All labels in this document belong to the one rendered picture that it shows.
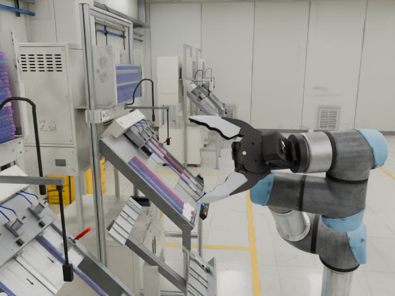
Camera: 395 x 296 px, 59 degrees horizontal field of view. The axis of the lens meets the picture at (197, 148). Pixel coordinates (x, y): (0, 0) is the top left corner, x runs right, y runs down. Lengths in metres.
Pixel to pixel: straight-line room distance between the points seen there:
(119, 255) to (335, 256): 1.40
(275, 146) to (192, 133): 4.96
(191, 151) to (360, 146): 4.94
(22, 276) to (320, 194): 0.81
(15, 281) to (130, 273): 1.21
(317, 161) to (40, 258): 0.85
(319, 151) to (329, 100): 8.10
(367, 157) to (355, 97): 8.21
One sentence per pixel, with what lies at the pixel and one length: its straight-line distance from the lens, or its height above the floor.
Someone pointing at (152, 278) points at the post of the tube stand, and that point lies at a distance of 1.53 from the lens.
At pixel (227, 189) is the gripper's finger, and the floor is 1.41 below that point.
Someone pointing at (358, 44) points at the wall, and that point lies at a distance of 8.85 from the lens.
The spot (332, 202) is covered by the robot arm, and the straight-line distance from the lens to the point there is 0.71.
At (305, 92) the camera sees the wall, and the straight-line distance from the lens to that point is 8.60.
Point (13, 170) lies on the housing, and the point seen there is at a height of 1.29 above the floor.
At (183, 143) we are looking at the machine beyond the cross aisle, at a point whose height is 0.39.
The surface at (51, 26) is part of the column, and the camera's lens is 4.17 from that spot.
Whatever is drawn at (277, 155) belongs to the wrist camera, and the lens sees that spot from 0.54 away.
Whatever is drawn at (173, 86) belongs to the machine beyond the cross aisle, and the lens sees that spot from 5.43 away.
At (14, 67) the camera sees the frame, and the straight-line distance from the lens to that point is 1.22.
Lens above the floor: 1.61
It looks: 13 degrees down
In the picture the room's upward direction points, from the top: straight up
